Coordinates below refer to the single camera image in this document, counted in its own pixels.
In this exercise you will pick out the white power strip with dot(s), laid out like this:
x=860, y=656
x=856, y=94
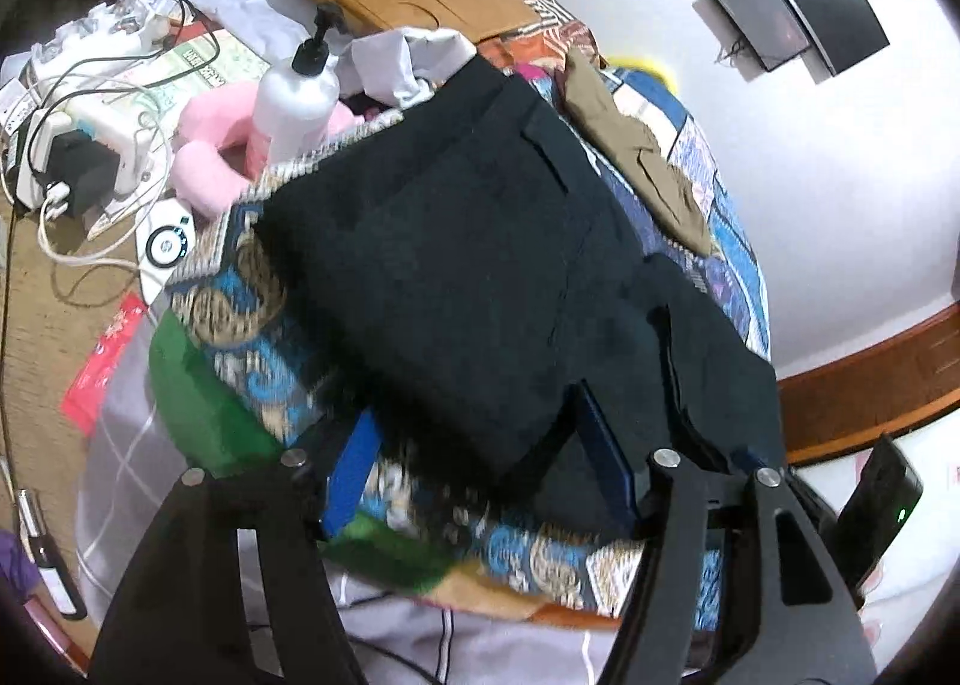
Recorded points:
x=105, y=123

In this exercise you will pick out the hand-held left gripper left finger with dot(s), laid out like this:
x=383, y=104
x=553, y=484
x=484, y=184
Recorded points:
x=349, y=475

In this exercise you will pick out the black charger plug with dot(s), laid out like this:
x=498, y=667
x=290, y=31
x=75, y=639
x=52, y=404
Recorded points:
x=75, y=168

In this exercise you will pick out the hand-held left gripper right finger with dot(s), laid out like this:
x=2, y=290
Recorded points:
x=611, y=460

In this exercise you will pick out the khaki pants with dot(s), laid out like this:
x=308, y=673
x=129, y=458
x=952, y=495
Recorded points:
x=645, y=160

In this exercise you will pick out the black pants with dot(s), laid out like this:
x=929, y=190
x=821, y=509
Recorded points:
x=450, y=242

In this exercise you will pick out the red packet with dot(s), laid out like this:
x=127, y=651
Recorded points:
x=105, y=355

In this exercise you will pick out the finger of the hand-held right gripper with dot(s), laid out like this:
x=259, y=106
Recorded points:
x=675, y=370

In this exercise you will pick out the pink plush pillow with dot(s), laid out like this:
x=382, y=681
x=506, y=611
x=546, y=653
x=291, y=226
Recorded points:
x=206, y=175

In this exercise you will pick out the striped orange blanket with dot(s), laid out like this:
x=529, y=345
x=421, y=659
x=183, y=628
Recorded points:
x=540, y=40

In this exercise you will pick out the green printed booklet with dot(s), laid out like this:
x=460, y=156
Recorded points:
x=225, y=63

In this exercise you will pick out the clear plastic bag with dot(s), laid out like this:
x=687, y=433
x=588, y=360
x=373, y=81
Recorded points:
x=97, y=25

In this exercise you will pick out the grey white cloth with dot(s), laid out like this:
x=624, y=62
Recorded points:
x=390, y=63

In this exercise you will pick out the white round disc device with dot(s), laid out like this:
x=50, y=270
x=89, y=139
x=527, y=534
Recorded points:
x=165, y=246

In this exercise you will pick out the patchwork blanket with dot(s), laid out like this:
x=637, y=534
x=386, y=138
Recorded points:
x=225, y=325

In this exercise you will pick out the white pump lotion bottle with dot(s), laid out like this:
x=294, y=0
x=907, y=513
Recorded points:
x=289, y=108

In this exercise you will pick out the small black monitor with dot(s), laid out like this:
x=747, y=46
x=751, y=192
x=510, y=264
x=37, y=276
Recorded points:
x=765, y=21

